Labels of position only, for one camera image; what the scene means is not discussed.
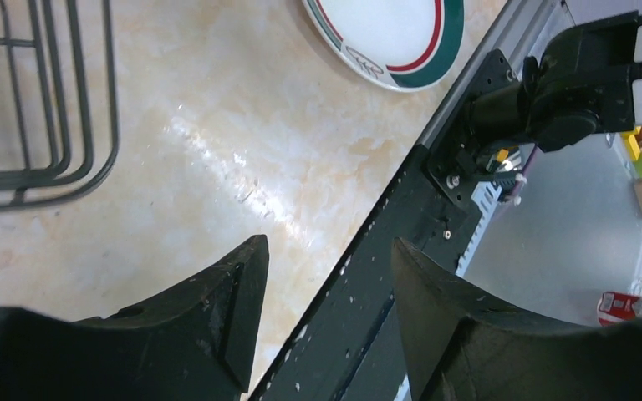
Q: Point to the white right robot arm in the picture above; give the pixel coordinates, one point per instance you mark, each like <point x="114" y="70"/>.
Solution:
<point x="588" y="81"/>

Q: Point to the white plate teal rim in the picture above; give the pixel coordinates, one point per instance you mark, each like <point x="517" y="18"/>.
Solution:
<point x="404" y="46"/>

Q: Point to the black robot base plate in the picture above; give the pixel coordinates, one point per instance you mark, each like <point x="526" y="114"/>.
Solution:
<point x="347" y="344"/>

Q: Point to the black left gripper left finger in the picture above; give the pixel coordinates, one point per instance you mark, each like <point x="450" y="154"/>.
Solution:
<point x="195" y="340"/>

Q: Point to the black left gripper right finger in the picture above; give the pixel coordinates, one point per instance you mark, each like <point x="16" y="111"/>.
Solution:
<point x="462" y="343"/>

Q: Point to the red white packet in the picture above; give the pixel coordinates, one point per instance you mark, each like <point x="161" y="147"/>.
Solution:
<point x="616" y="307"/>

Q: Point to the grey wire dish rack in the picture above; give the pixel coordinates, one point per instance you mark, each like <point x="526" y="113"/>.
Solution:
<point x="59" y="117"/>

